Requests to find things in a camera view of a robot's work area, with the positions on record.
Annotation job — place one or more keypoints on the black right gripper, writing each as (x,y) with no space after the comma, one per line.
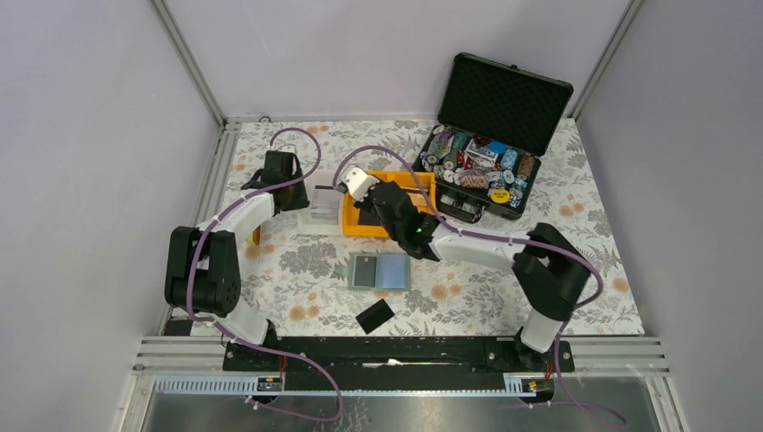
(366,200)

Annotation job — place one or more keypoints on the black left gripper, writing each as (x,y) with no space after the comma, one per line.
(300,201)

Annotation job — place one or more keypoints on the yellow double storage bin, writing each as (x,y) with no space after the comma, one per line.
(358,222)

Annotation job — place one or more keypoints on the white storage bin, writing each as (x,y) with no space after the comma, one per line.
(310,226)

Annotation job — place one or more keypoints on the black credit card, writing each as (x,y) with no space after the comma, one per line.
(374,316)

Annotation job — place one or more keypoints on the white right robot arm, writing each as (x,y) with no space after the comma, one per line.
(550,271)

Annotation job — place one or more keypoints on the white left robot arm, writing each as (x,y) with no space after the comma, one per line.
(203,271)

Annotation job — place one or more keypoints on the floral table mat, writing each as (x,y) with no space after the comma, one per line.
(298,280)

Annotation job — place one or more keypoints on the orange poker chip stack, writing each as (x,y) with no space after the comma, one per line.
(474,179)

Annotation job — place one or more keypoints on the yellow big blind chip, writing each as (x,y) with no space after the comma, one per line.
(499,195)

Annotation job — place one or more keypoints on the black poker chip case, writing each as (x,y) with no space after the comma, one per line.
(497,119)

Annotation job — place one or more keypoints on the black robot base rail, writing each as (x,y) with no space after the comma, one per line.
(397,364)

